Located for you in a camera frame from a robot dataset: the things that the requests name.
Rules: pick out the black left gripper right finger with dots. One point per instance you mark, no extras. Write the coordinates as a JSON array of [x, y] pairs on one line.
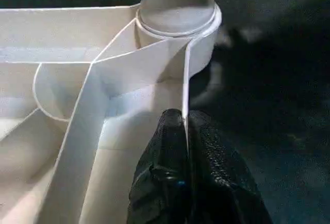
[[221, 182]]

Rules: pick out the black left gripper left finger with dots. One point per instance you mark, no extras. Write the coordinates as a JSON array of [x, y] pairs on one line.
[[162, 172]]

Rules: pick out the white plastic table leg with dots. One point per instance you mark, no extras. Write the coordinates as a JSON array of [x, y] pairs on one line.
[[175, 9]]

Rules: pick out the black work mat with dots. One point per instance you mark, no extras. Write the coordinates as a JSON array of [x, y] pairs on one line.
[[270, 92]]

